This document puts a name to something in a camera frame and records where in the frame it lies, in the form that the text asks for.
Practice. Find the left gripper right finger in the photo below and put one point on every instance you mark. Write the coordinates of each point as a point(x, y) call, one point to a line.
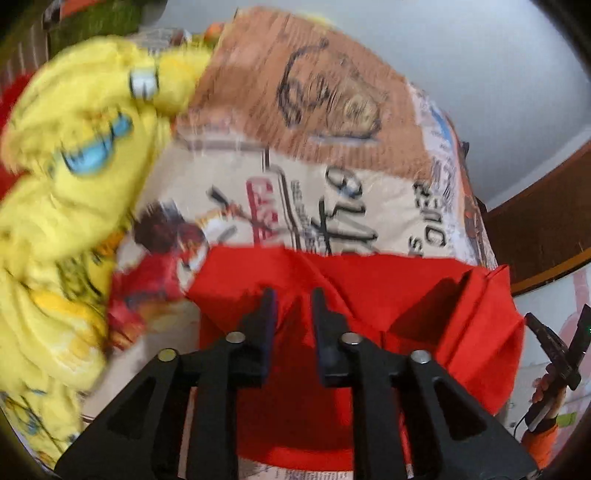
point(411, 419)

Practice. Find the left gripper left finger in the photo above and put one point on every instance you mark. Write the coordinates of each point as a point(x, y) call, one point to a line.
point(178, 409)

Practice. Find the red jacket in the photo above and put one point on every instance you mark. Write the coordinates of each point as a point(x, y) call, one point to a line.
point(464, 315)

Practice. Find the person's right hand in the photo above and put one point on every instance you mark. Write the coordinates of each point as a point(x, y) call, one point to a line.
point(550, 383)

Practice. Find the brown wooden door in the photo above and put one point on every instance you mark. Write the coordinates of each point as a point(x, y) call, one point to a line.
point(543, 233)

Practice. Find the red cloth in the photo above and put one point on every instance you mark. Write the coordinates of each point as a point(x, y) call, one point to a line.
point(10, 168)

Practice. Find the yellow cartoon blanket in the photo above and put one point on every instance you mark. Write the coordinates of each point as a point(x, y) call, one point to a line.
point(87, 129)

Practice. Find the newspaper print bed sheet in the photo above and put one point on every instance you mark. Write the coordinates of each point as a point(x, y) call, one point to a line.
point(297, 138)

